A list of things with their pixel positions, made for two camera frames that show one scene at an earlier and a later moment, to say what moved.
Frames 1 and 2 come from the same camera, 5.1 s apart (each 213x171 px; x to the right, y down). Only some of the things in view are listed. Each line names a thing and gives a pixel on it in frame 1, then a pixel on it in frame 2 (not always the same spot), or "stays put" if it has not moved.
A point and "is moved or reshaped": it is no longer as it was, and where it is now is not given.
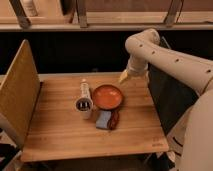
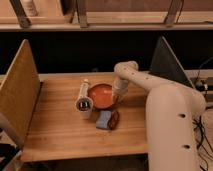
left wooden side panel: x=19 y=94 stays put
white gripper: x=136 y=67 -> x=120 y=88
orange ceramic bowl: x=107 y=97 is moved or reshaped
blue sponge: x=103 y=118 stays put
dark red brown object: x=114 y=120 stays put
